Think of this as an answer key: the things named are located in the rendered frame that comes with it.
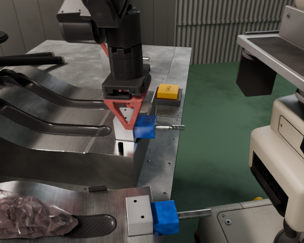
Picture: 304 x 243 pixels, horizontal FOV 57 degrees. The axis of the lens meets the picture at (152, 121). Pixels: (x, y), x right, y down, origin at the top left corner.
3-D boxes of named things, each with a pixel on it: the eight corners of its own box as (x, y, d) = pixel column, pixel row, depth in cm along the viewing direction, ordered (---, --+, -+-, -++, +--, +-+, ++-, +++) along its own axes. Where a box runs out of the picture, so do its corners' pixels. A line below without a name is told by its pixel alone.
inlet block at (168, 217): (204, 210, 48) (207, 188, 45) (214, 236, 44) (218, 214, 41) (127, 219, 46) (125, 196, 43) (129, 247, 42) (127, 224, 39)
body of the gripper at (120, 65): (102, 96, 46) (95, 52, 43) (118, 72, 55) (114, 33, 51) (140, 97, 45) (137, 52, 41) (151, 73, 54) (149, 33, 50)
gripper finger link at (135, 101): (107, 135, 51) (100, 88, 46) (118, 114, 57) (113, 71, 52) (144, 137, 50) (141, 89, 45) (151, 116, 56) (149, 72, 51)
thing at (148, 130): (185, 132, 57) (185, 109, 54) (184, 147, 52) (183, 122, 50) (122, 129, 59) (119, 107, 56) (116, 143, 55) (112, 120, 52)
